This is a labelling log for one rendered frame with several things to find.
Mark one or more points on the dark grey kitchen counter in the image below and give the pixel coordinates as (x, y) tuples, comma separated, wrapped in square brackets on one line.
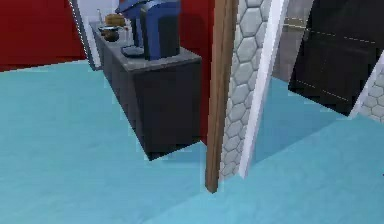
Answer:
[(163, 100)]

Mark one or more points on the brown wooden room door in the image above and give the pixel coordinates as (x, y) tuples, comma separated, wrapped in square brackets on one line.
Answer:
[(220, 93)]

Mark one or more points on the blue coffee machine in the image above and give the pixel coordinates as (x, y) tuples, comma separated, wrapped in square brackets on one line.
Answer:
[(156, 26)]

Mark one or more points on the dark pot with silver rim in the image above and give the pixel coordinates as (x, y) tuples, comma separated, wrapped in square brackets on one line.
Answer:
[(111, 33)]

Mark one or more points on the brown bread loaf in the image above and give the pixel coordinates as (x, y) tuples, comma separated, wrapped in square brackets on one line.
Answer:
[(115, 19)]

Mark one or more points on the silver sink faucet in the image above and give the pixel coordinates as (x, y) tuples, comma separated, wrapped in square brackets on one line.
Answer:
[(99, 15)]

